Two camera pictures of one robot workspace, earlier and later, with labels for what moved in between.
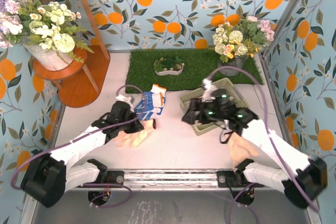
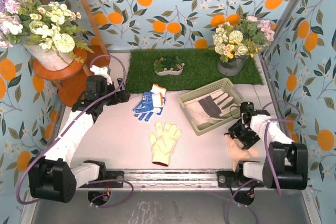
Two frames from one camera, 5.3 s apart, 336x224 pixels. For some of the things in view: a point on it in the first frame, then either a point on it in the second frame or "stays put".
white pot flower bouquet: x=49 y=31 stays put
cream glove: x=134 y=140 to x=163 y=142
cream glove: x=240 y=149 stays put
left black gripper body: x=134 y=123 to x=121 y=94
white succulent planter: x=172 y=65 stays put
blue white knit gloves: x=153 y=102 stays put
